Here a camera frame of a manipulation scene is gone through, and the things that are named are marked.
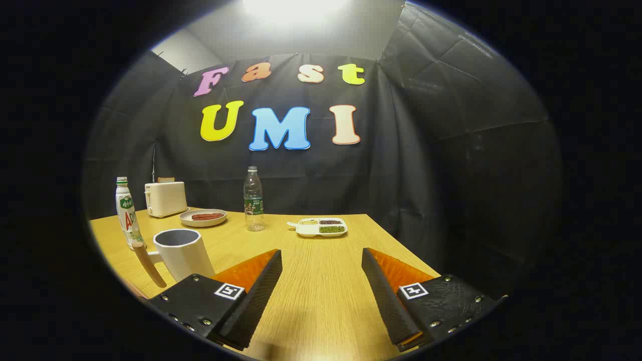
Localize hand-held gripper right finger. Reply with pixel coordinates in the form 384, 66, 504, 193
361, 247, 505, 352

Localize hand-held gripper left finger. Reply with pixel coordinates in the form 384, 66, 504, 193
148, 249, 283, 351

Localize white cup wooden handle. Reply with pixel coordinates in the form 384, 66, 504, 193
131, 229, 216, 289

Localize white juice bottle green ring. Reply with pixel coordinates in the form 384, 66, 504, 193
116, 176, 146, 250

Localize clear plastic water bottle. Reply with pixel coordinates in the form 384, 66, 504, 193
243, 166, 265, 232

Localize wooden table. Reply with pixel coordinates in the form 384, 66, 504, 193
89, 208, 442, 361

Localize white divided bean dish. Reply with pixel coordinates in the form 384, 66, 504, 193
286, 217, 348, 238

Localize round grey plate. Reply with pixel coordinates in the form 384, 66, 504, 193
179, 209, 227, 228

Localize cream toaster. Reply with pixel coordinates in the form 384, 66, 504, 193
144, 180, 189, 219

